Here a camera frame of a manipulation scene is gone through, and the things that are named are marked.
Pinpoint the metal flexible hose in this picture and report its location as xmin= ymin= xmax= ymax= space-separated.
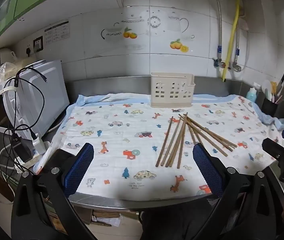
xmin=234 ymin=0 xmax=250 ymax=70
xmin=208 ymin=0 xmax=223 ymax=67

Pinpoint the cream plastic utensil holder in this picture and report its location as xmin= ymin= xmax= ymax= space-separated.
xmin=150 ymin=72 xmax=196 ymax=108

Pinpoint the white microwave oven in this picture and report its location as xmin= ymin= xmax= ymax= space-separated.
xmin=0 ymin=59 xmax=70 ymax=140

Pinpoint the wall socket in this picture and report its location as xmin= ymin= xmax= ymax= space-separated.
xmin=33 ymin=36 xmax=44 ymax=53

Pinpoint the green wall cabinet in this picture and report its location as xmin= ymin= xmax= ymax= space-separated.
xmin=0 ymin=0 xmax=122 ymax=55

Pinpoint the pile of wooden chopsticks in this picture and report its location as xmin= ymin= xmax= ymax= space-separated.
xmin=155 ymin=112 xmax=238 ymax=168

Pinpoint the wall notice sticker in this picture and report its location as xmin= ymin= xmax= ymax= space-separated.
xmin=44 ymin=21 xmax=70 ymax=46

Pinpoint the white power adapter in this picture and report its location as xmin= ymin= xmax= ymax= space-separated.
xmin=31 ymin=134 xmax=47 ymax=155

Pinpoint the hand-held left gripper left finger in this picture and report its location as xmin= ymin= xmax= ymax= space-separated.
xmin=11 ymin=143 xmax=97 ymax=240

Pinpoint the printed cartoon blanket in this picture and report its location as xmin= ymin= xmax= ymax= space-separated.
xmin=33 ymin=93 xmax=284 ymax=203

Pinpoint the teapot and fruit wall decal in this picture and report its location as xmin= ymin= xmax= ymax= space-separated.
xmin=101 ymin=12 xmax=195 ymax=53

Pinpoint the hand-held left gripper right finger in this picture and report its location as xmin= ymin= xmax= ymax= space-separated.
xmin=192 ymin=143 xmax=284 ymax=240

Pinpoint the yellow gas hose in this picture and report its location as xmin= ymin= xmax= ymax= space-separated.
xmin=222 ymin=0 xmax=241 ymax=82

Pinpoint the black cable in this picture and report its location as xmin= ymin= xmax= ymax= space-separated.
xmin=0 ymin=67 xmax=49 ymax=174

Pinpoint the white spatula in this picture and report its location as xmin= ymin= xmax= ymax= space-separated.
xmin=262 ymin=80 xmax=273 ymax=98

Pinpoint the teal plastic bottle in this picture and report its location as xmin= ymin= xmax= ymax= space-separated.
xmin=246 ymin=87 xmax=257 ymax=103

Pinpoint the person's leg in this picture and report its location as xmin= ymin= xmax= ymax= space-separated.
xmin=139 ymin=199 xmax=215 ymax=240

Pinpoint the white kettle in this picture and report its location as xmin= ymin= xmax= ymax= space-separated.
xmin=0 ymin=48 xmax=17 ymax=64

